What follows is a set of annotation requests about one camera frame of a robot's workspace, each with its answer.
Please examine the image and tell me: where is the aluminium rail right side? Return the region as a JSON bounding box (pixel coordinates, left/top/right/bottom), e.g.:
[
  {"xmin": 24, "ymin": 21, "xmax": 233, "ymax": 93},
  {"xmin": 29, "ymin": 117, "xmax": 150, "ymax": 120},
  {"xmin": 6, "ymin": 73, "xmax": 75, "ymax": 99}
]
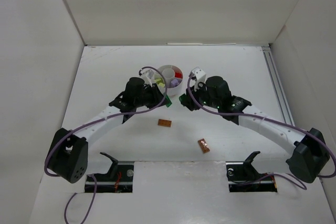
[{"xmin": 261, "ymin": 46, "xmax": 295, "ymax": 125}]

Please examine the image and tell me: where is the red sloped lego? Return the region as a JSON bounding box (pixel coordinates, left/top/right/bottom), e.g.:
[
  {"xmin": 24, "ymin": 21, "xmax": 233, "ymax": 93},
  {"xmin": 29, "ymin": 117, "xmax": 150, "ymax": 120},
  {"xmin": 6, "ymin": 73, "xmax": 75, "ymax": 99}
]
[{"xmin": 175, "ymin": 72, "xmax": 183, "ymax": 79}]

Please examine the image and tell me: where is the small yellow lego cube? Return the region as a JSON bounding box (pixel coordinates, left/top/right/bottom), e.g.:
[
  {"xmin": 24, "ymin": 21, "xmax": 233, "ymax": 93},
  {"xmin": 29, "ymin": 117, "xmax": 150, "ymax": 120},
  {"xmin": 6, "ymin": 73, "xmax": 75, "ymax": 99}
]
[{"xmin": 157, "ymin": 82, "xmax": 165, "ymax": 88}]

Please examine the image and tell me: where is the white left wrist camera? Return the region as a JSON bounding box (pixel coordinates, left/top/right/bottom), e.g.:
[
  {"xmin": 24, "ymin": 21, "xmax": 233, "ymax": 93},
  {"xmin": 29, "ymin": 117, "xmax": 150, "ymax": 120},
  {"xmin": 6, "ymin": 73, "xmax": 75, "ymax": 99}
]
[{"xmin": 139, "ymin": 69, "xmax": 154, "ymax": 86}]

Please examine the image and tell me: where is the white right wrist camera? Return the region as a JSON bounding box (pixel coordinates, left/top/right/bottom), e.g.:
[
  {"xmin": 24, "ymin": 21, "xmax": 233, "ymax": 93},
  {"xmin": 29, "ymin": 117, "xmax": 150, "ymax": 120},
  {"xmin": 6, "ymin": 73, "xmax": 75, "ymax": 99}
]
[{"xmin": 191, "ymin": 67, "xmax": 206, "ymax": 91}]

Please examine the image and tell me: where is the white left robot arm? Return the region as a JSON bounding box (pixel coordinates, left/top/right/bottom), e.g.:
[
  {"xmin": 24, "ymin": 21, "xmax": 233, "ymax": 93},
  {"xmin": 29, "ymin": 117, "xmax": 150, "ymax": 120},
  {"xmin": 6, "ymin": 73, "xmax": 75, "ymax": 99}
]
[{"xmin": 44, "ymin": 77, "xmax": 171, "ymax": 184}]

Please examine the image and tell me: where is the brown lego brick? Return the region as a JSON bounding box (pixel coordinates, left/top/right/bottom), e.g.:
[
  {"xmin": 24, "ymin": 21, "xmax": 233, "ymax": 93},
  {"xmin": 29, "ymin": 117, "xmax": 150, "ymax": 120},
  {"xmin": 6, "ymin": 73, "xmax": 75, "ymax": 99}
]
[
  {"xmin": 197, "ymin": 139, "xmax": 210, "ymax": 154},
  {"xmin": 157, "ymin": 119, "xmax": 172, "ymax": 127}
]

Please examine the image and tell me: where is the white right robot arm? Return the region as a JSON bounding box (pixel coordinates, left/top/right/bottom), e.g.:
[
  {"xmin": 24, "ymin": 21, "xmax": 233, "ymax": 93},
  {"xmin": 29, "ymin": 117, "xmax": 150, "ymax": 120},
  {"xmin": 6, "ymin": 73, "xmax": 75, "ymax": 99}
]
[{"xmin": 179, "ymin": 71, "xmax": 335, "ymax": 183}]

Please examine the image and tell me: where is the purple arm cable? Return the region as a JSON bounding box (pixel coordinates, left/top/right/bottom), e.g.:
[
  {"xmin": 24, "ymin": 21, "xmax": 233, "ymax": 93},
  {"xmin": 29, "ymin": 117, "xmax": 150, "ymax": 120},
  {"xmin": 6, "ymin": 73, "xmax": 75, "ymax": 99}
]
[
  {"xmin": 44, "ymin": 66, "xmax": 166, "ymax": 224},
  {"xmin": 186, "ymin": 76, "xmax": 336, "ymax": 190}
]

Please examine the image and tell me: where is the yellow and red lego stack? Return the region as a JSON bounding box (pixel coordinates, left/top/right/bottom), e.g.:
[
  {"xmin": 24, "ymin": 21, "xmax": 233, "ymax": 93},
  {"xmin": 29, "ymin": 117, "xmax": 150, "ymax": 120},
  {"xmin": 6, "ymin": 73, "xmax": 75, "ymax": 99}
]
[{"xmin": 154, "ymin": 77, "xmax": 163, "ymax": 83}]

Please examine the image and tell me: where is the green lego brick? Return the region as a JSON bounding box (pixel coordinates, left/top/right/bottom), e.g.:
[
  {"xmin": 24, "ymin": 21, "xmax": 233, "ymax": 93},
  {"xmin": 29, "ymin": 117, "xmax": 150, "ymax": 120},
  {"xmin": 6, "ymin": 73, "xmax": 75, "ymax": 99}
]
[
  {"xmin": 179, "ymin": 94, "xmax": 187, "ymax": 104},
  {"xmin": 165, "ymin": 95, "xmax": 172, "ymax": 108}
]

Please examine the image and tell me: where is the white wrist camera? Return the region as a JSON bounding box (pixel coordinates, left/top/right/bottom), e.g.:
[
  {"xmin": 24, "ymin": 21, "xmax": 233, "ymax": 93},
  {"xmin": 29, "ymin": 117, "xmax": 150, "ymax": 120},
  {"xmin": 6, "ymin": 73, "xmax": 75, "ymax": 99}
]
[
  {"xmin": 139, "ymin": 69, "xmax": 154, "ymax": 86},
  {"xmin": 191, "ymin": 67, "xmax": 206, "ymax": 91}
]

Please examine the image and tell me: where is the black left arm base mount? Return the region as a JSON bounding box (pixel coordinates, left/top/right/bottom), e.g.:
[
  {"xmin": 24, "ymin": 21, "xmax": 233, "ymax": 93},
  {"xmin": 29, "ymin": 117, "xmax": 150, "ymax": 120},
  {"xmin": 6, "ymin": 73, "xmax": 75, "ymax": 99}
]
[{"xmin": 85, "ymin": 152, "xmax": 134, "ymax": 193}]

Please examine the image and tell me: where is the purple lego brick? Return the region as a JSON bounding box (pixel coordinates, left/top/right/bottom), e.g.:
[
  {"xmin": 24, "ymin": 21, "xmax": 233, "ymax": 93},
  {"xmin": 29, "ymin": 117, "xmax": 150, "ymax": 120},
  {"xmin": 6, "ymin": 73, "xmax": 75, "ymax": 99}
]
[{"xmin": 170, "ymin": 78, "xmax": 181, "ymax": 88}]

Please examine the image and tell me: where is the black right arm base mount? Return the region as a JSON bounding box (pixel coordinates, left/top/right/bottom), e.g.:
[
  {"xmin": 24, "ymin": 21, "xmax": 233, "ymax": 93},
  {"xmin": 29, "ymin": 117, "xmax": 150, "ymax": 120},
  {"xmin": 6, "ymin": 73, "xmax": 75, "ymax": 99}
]
[{"xmin": 226, "ymin": 151, "xmax": 278, "ymax": 193}]

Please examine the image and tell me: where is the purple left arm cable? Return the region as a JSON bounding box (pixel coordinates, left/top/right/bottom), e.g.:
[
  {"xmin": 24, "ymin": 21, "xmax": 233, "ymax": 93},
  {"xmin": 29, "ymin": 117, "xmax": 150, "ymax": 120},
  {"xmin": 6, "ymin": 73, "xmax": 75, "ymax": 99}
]
[{"xmin": 44, "ymin": 66, "xmax": 166, "ymax": 224}]

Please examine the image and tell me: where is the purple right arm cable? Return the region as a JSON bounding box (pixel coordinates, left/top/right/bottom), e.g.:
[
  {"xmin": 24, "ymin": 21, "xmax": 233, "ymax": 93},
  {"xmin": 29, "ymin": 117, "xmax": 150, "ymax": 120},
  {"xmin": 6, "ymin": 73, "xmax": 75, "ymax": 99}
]
[{"xmin": 186, "ymin": 76, "xmax": 336, "ymax": 190}]

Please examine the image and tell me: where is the white round divided container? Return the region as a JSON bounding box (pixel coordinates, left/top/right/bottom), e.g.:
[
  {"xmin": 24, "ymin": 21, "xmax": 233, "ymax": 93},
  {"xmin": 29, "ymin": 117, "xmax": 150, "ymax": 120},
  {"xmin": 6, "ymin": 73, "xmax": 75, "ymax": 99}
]
[{"xmin": 158, "ymin": 65, "xmax": 184, "ymax": 98}]

